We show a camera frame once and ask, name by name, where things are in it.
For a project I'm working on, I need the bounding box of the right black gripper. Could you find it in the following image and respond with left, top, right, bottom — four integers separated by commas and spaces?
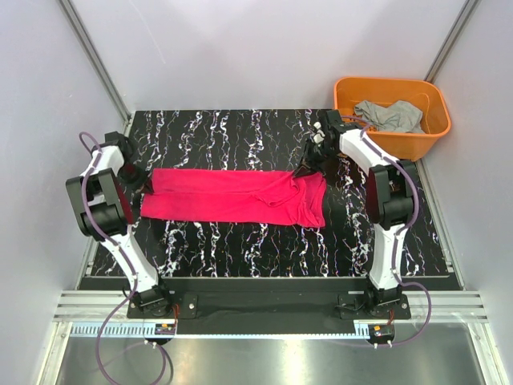
292, 139, 339, 180

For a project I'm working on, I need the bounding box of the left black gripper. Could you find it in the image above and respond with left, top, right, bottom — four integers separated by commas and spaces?
116, 161, 153, 195

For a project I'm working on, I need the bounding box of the pink t shirt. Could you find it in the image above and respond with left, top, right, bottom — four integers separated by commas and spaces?
140, 168, 326, 228

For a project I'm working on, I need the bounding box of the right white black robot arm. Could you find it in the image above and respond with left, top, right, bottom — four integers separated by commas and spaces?
293, 122, 419, 318

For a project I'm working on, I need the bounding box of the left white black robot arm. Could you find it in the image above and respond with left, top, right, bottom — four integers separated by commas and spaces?
66, 143, 173, 318

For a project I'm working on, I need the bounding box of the grey t shirt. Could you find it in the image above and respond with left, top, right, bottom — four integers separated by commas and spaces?
353, 100, 423, 134

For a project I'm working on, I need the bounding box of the orange plastic basket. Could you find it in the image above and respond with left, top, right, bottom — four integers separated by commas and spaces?
333, 76, 451, 161

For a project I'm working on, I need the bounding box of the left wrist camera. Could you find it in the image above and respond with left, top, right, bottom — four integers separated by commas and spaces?
104, 132, 135, 160

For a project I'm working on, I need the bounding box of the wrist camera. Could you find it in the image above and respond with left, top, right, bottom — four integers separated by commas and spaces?
313, 110, 345, 144
104, 132, 135, 160

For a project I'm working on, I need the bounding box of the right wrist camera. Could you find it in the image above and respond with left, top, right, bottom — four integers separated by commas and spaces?
313, 110, 345, 144

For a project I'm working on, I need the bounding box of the left aluminium frame post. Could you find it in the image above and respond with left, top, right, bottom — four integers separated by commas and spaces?
56, 0, 131, 125

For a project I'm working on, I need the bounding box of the aluminium frame post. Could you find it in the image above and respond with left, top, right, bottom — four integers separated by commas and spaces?
424, 0, 481, 83
56, 0, 131, 125

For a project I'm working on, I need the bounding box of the slotted white cable duct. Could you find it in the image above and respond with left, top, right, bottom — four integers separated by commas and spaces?
71, 322, 394, 341

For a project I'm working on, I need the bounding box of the right aluminium frame post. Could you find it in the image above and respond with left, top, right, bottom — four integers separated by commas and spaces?
424, 0, 481, 83

